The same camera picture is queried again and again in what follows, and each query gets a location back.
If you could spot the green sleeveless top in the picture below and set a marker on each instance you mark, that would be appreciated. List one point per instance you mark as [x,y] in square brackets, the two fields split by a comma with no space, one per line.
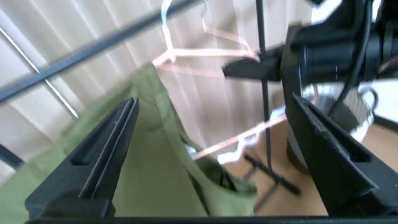
[149,174]

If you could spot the black clothes rack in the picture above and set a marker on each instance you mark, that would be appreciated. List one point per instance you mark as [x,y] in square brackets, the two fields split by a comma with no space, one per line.
[93,49]

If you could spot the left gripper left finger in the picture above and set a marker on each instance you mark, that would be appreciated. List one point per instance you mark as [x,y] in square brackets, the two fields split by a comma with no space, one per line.
[93,168]

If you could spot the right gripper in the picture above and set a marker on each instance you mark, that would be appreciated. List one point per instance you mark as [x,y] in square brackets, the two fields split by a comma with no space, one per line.
[326,62]

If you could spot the white laundry basket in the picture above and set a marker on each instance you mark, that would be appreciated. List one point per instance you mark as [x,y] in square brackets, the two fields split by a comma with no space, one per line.
[362,124]

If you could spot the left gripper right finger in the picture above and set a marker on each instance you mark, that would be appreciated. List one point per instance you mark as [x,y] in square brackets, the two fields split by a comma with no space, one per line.
[342,168]

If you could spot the beige curtain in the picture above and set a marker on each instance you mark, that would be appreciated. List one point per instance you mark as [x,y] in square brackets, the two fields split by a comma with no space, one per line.
[202,102]

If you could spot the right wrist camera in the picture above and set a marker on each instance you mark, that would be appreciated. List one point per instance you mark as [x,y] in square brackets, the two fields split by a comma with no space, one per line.
[326,31]

